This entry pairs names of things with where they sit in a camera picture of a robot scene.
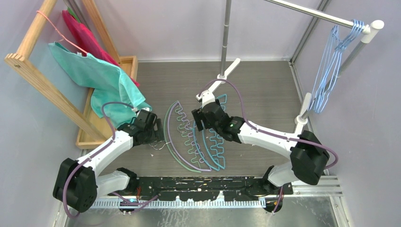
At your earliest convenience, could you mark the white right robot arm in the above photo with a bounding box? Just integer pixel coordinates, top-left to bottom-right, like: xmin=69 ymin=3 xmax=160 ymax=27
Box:
xmin=192 ymin=101 xmax=330 ymax=194

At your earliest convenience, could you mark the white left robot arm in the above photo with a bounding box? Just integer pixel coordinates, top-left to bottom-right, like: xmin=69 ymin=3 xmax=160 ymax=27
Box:
xmin=52 ymin=109 xmax=165 ymax=213

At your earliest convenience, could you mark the green notched hanger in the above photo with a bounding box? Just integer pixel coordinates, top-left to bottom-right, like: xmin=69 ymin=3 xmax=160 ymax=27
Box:
xmin=157 ymin=100 xmax=201 ymax=173

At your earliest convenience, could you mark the purple notched hanger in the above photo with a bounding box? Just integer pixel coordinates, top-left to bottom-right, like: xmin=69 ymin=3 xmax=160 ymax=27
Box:
xmin=150 ymin=99 xmax=213 ymax=174

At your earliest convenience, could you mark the teal cloth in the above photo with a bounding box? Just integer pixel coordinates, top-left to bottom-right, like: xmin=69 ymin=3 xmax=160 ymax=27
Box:
xmin=49 ymin=42 xmax=152 ymax=128

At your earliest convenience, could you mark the red cloth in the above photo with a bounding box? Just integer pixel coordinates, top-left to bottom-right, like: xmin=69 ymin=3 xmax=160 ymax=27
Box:
xmin=49 ymin=10 xmax=139 ymax=90

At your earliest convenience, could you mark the pink hanger on rack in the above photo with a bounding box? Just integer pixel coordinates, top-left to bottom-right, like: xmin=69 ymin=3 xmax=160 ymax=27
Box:
xmin=36 ymin=10 xmax=88 ymax=54

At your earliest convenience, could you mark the metal garment rack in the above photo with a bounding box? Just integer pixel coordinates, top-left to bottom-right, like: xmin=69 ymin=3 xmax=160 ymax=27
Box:
xmin=195 ymin=0 xmax=385 ymax=127

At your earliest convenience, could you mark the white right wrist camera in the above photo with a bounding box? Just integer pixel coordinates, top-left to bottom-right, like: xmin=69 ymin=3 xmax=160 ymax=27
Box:
xmin=196 ymin=90 xmax=216 ymax=108

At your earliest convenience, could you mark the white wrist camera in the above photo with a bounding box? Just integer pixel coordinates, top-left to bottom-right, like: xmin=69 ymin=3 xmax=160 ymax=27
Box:
xmin=131 ymin=107 xmax=151 ymax=117
xmin=196 ymin=90 xmax=216 ymax=108

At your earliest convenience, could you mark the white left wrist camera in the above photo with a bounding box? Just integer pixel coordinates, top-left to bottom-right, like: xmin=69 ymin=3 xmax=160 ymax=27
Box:
xmin=131 ymin=107 xmax=151 ymax=117

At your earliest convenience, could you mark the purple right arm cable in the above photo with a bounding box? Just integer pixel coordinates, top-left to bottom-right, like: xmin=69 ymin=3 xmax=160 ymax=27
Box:
xmin=203 ymin=78 xmax=340 ymax=170

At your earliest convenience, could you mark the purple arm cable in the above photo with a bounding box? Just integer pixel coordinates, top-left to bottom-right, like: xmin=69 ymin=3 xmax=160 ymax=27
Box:
xmin=203 ymin=78 xmax=340 ymax=170
xmin=62 ymin=101 xmax=140 ymax=218

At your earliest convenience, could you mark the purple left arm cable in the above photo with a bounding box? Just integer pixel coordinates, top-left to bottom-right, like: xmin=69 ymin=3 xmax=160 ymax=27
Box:
xmin=62 ymin=101 xmax=140 ymax=218

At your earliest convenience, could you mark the wooden clothes rack frame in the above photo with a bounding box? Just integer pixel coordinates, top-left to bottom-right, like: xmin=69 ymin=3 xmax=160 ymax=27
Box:
xmin=4 ymin=0 xmax=138 ymax=149

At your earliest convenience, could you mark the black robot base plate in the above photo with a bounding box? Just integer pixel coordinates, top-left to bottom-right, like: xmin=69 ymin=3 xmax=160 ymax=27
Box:
xmin=117 ymin=176 xmax=279 ymax=201

